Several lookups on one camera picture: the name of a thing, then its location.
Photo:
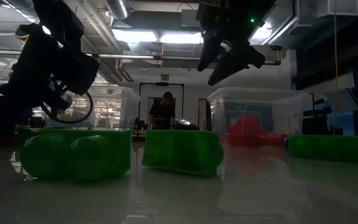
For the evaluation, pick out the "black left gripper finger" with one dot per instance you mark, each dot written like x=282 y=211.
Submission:
x=8 y=124

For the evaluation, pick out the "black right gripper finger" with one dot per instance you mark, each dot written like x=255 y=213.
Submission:
x=211 y=49
x=244 y=59

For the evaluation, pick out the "red toy block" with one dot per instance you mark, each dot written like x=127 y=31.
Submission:
x=247 y=127
x=273 y=140

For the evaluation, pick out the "small green toy block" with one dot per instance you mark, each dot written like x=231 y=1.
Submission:
x=182 y=152
x=73 y=155

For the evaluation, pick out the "long green toy block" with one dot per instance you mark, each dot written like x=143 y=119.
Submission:
x=331 y=148

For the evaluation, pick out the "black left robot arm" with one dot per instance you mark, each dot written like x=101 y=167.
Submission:
x=57 y=18

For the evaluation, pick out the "ceiling light panel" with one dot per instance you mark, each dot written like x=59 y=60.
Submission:
x=134 y=35
x=180 y=38

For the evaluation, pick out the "long ceiling pipe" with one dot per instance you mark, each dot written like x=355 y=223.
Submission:
x=172 y=58

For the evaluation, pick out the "clear plastic bin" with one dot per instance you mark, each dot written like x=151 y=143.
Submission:
x=120 y=102
x=275 y=102

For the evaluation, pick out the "person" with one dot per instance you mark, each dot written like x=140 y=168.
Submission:
x=162 y=112

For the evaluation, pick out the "blue toy block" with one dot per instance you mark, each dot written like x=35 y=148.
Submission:
x=286 y=143

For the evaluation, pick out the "grey tilted panel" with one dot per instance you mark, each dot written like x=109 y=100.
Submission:
x=342 y=101

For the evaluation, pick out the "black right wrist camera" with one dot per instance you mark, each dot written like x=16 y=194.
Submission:
x=258 y=12

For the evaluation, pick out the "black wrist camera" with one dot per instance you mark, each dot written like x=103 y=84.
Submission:
x=79 y=73
x=258 y=12

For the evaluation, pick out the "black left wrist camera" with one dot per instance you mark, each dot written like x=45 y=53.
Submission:
x=79 y=73

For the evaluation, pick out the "black metal gantry frame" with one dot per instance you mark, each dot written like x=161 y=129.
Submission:
x=162 y=84

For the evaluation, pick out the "silver ceiling duct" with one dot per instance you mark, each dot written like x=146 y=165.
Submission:
x=118 y=7

